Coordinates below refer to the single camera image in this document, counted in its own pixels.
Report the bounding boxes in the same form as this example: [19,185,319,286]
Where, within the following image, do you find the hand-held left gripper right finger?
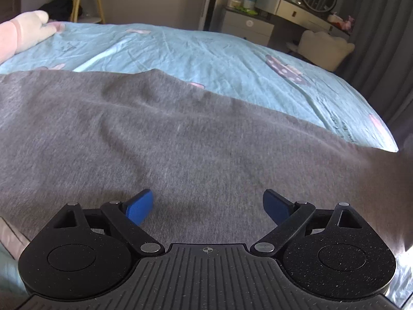
[250,189,367,257]

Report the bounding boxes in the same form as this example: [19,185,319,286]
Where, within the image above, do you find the grey curtain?
[336,0,413,156]

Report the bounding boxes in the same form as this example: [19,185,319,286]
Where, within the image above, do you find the grey pants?
[0,69,413,298]

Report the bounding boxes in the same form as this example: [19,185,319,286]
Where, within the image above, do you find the white drawer cabinet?
[222,8,275,48]

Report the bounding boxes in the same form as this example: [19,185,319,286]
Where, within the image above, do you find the red and white tissue box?
[327,13,346,28]

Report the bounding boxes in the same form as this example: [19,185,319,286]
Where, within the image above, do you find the cream shell-shaped chair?
[298,30,355,72]

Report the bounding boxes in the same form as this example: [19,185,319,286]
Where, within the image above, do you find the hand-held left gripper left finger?
[52,189,166,256]

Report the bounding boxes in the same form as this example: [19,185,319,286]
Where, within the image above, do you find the light blue printed bed sheet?
[0,22,413,310]

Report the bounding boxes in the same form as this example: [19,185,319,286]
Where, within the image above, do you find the pink plush pillow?
[0,10,64,64]

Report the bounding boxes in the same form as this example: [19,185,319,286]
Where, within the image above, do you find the white vanity desk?
[255,0,351,37]

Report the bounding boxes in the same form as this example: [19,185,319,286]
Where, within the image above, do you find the white door frame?
[198,0,223,32]

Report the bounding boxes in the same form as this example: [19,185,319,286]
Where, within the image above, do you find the green tray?
[230,5,259,15]

